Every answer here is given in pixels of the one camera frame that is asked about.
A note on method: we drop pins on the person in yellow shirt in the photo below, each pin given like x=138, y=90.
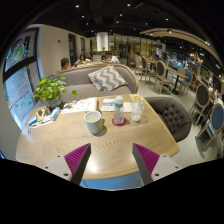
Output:
x=64, y=64

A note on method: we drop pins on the yellow card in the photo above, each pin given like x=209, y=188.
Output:
x=136, y=97

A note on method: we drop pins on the white ceramic mug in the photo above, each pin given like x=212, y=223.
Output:
x=93, y=121

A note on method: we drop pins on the clear plastic water bottle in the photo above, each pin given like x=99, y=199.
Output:
x=119, y=110

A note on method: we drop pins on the person in white shirt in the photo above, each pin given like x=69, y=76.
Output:
x=111, y=58

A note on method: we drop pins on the beige backed dining chair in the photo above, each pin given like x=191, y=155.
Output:
x=161, y=76

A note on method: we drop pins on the blue tissue pack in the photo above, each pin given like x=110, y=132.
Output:
x=55, y=113

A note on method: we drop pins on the grey upholstered sofa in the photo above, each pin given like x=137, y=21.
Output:
x=81, y=87

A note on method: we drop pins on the grey backed wooden chair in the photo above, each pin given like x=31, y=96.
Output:
x=201, y=102

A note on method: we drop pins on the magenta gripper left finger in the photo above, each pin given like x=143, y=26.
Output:
x=77, y=161

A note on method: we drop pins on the white menu paper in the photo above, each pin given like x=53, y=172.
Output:
x=83, y=105

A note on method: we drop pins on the green potted plant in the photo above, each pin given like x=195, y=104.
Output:
x=49, y=90

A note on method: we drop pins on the dark tufted armchair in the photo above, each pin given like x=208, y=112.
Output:
x=173, y=115

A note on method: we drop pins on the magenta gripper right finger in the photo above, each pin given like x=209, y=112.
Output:
x=146, y=161

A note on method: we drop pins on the grey chevron cushion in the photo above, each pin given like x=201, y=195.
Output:
x=107, y=79

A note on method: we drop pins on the white round column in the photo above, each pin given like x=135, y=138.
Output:
x=102, y=41

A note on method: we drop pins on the small white box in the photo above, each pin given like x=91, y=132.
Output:
x=108, y=105

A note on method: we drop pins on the clear drinking glass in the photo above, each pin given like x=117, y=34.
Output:
x=137, y=110

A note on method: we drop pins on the red round coaster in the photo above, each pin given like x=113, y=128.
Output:
x=119, y=125

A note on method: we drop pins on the blue backed wooden chair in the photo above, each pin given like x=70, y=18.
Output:
x=213, y=125

